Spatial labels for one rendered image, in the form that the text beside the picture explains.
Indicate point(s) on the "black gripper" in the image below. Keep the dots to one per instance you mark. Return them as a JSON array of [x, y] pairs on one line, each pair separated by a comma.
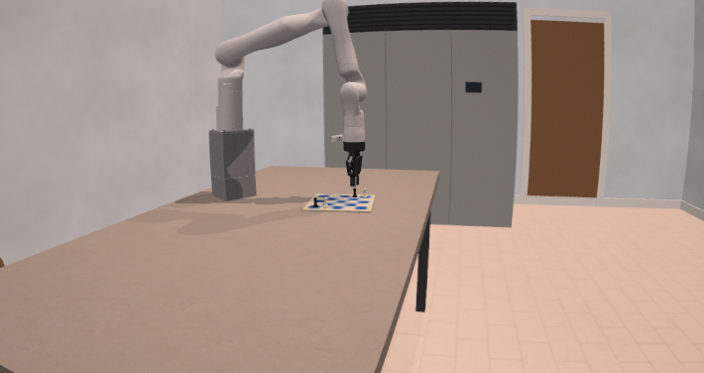
[[354, 159]]

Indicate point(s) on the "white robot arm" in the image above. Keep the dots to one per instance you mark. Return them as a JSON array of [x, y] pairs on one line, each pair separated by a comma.
[[229, 111]]

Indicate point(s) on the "blue and cream checkered board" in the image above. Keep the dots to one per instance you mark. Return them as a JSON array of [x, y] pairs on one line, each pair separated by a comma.
[[342, 203]]

